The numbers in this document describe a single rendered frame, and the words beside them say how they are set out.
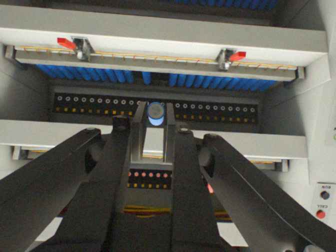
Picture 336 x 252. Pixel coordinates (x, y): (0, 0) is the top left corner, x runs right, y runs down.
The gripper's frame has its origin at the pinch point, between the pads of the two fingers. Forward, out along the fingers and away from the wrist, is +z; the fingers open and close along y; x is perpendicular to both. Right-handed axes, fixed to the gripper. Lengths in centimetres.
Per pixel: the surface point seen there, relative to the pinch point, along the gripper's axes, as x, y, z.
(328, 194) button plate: -18.0, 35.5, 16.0
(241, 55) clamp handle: 7.0, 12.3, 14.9
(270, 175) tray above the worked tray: -20.9, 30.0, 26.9
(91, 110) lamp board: -8.3, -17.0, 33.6
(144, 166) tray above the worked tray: -23.4, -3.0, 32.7
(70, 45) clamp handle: 6.6, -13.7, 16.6
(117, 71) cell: 2.4, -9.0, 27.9
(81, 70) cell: 2.1, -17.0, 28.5
